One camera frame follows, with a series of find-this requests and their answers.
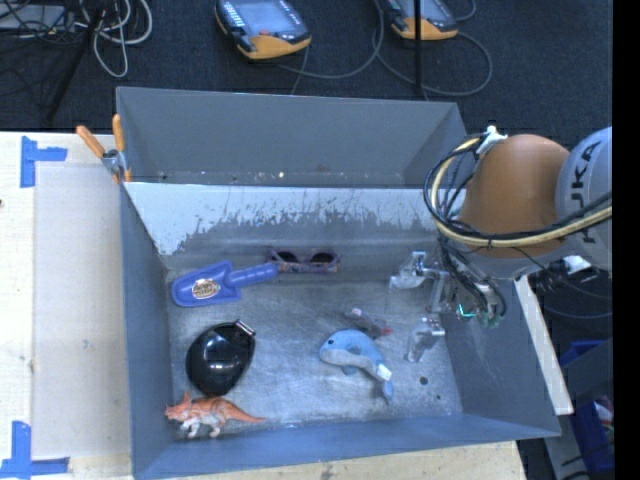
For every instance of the orange toy dinosaur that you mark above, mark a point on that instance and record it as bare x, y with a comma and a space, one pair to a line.
212, 410

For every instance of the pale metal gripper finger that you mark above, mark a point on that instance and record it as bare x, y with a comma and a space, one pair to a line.
425, 335
412, 270

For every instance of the blue toy shovel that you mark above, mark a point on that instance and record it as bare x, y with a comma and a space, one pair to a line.
205, 288

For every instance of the small grey and red toy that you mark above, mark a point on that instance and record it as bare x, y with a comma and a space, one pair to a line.
367, 322

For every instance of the grey metal bin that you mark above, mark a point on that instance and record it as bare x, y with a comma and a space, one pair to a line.
300, 348

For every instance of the purple sunglasses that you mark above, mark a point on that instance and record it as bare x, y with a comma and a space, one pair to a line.
305, 263

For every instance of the blue plush whale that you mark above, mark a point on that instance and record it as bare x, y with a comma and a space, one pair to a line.
350, 350

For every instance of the black egg-shaped object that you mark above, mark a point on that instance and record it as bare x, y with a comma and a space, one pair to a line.
217, 358

